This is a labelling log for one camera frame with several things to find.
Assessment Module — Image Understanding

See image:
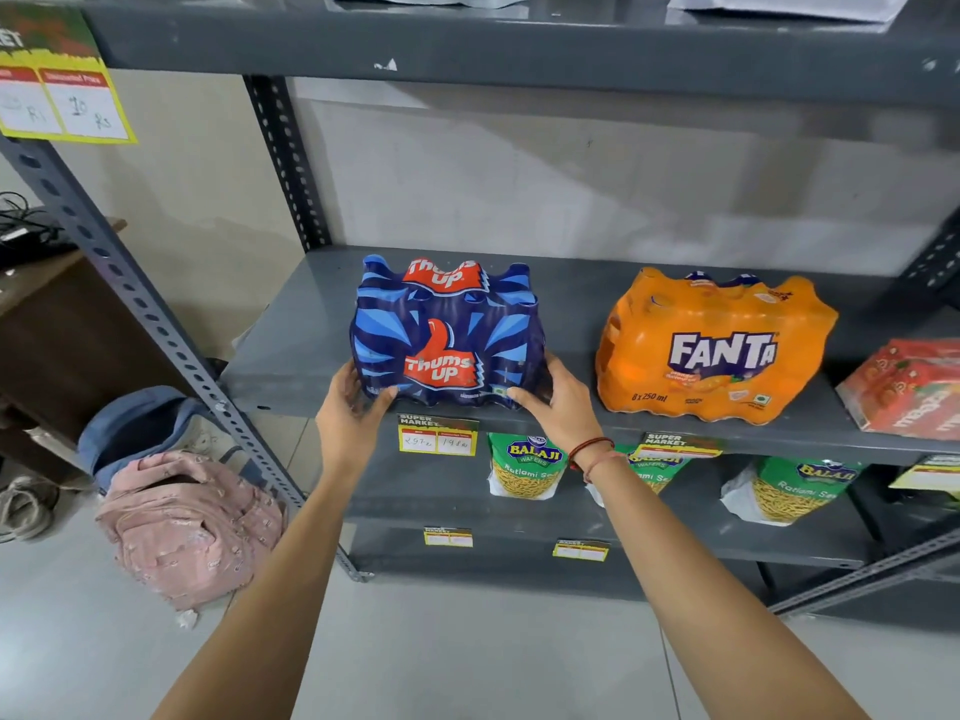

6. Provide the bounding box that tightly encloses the blue Thums Up bottle pack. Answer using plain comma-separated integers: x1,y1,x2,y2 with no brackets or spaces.
350,254,553,408

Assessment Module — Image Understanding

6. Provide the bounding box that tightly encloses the large yellow green price label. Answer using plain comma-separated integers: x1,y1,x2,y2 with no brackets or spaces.
0,3,138,146

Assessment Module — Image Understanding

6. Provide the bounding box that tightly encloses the brown wooden desk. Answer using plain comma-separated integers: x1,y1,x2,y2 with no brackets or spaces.
0,216,196,473

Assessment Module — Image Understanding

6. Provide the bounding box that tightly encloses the person's right forearm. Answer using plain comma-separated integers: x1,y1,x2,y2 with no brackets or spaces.
581,449,871,720

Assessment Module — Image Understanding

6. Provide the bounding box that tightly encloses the red thread wristband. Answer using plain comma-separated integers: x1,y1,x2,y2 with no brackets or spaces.
567,436,628,485

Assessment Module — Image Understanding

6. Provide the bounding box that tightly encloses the grey metal shelving rack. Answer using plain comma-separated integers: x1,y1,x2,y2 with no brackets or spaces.
0,0,960,631

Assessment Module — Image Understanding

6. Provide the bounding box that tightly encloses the person's left hand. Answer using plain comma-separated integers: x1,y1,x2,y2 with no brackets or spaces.
314,359,399,473

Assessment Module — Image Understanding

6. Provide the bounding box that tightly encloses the black laptop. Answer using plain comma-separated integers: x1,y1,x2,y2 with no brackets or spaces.
0,224,80,269

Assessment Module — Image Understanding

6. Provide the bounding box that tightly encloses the person's right hand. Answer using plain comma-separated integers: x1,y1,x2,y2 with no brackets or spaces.
506,353,605,470

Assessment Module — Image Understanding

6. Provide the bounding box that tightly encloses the person's left forearm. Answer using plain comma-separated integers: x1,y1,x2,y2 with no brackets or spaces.
149,460,376,720

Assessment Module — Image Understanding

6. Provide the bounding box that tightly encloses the orange Fanta bottle pack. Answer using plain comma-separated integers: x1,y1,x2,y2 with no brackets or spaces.
596,267,840,426

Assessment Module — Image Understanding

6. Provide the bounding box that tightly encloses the grey coiled cord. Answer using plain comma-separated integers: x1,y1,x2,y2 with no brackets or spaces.
0,475,61,545

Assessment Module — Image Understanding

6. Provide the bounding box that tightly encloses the pink backpack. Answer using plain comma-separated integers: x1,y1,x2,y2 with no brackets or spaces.
95,450,286,631

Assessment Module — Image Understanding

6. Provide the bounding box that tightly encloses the blue grey backpack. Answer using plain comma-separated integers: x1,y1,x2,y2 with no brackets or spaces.
77,385,264,492

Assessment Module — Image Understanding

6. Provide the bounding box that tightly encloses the black cable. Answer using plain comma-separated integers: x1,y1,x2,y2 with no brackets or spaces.
0,190,61,248

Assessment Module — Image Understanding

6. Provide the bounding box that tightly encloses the red Maaza carton multipack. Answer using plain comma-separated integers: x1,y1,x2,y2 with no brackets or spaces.
836,336,960,442

